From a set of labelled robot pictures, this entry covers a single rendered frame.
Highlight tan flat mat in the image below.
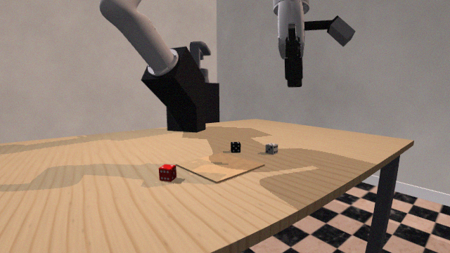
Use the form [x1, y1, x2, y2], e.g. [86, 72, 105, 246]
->
[176, 153, 265, 183]

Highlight red die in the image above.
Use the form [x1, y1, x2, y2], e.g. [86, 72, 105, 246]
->
[159, 164, 176, 182]

